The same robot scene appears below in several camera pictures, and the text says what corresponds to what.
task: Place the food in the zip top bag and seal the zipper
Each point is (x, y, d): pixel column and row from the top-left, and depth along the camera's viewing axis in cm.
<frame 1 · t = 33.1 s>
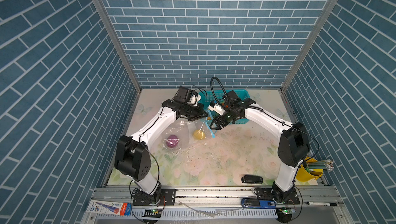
left hand: (208, 114, 81), fingers closed
right hand: (212, 122, 85), fingers open
clear zip top bag: (181, 133, 93), point 5 cm above the table
purple onion toy: (172, 141, 88), point 6 cm above the table
yellow potato toy: (199, 134, 82), point 14 cm above the table
yellow pencil cup: (302, 175, 74), point 9 cm above the table
bundle of pencils: (324, 164, 70), point 17 cm above the table
black stapler: (250, 178, 79), point 3 cm above the table

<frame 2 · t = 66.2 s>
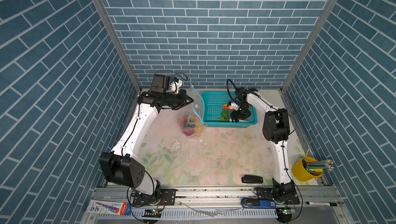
left hand: (194, 99, 74), fingers closed
right hand: (237, 119, 100), fingers open
yellow potato toy: (198, 129, 91), point 8 cm above the table
green leafy vegetable toy: (225, 116, 103), point 3 cm above the table
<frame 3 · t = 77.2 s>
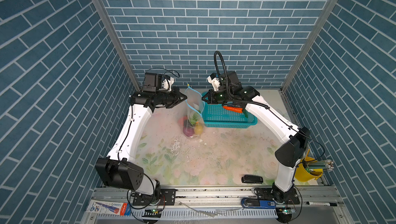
left hand: (187, 96, 73), fingers closed
right hand: (200, 96, 76), fingers closed
clear zip top bag: (194, 127, 93), point 8 cm above the table
green leafy vegetable toy: (193, 118, 72), point 29 cm above the table
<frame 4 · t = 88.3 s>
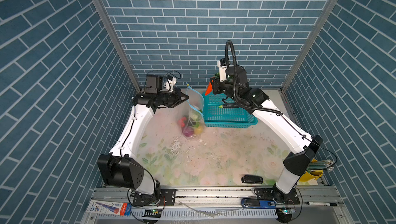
left hand: (189, 96, 74), fingers closed
right hand: (210, 76, 71), fingers open
